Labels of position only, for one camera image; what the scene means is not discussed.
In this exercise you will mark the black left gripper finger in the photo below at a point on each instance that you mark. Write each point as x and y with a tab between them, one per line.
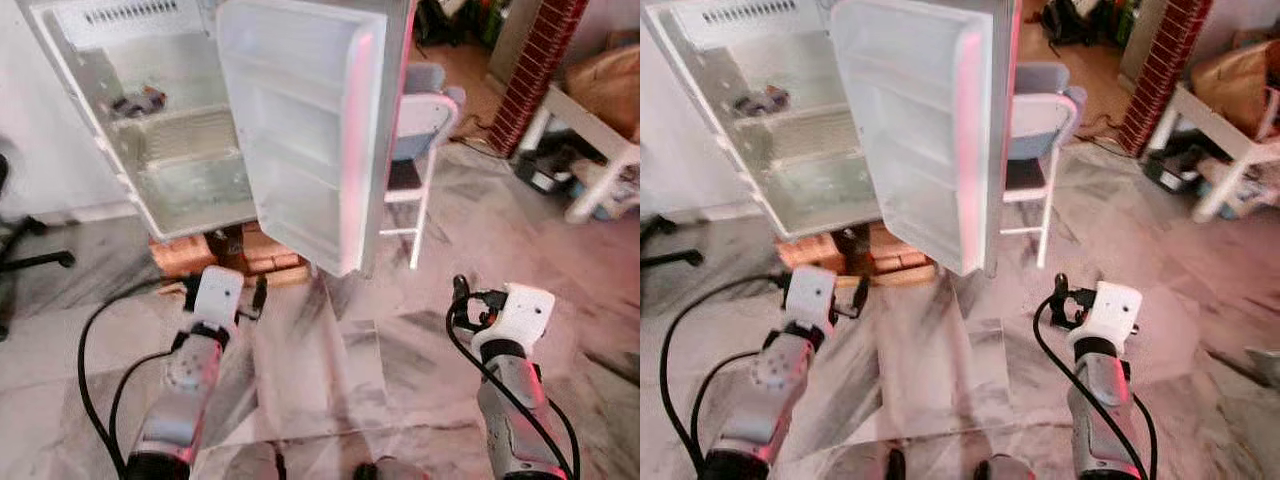
859	293
259	295

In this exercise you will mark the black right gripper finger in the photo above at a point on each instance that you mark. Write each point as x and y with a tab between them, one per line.
460	286
1060	284

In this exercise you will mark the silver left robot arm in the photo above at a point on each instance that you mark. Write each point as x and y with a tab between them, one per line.
770	400
180	400

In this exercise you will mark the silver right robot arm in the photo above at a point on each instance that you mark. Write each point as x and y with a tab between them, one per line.
1100	400
515	400

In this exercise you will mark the glass fridge shelf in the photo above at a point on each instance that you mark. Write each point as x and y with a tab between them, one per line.
190	105
815	105

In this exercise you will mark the white fridge cabinet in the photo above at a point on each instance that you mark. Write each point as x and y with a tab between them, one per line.
180	70
800	60

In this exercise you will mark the thin wooden board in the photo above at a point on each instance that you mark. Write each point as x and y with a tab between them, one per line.
910	278
285	279

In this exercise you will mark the clear crisper drawer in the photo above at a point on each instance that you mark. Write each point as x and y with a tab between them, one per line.
190	190
820	190

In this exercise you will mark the black box device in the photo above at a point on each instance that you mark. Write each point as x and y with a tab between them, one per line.
1170	175
545	178

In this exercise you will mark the white folding chair dark seat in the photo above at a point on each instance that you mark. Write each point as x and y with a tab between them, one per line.
425	120
1045	120

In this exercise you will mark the grey robot right leg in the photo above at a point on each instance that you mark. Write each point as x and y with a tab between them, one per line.
390	470
1005	468

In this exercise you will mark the black office chair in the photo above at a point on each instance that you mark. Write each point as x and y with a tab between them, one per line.
670	260
40	262

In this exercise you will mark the white patterned bag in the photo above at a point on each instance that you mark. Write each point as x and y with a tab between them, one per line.
1250	187
615	187

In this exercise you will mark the white low table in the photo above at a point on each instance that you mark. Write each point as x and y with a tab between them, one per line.
590	125
1215	120

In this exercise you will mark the grey-blue chair back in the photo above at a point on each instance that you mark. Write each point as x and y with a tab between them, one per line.
425	78
1040	78

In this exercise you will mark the red brick pillar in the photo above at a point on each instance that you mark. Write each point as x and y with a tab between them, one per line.
535	70
1165	60

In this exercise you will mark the brown paper bag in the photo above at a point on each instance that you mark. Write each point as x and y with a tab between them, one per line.
1240	85
610	90

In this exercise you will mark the black bag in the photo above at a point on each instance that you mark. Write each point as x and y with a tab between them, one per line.
1075	20
440	20

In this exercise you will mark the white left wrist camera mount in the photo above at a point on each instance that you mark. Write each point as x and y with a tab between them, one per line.
810	295
218	295

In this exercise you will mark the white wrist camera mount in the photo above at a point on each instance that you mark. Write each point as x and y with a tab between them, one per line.
520	310
810	295
1110	305
218	295

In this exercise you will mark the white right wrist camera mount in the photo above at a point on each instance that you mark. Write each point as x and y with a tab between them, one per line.
1110	305
520	310

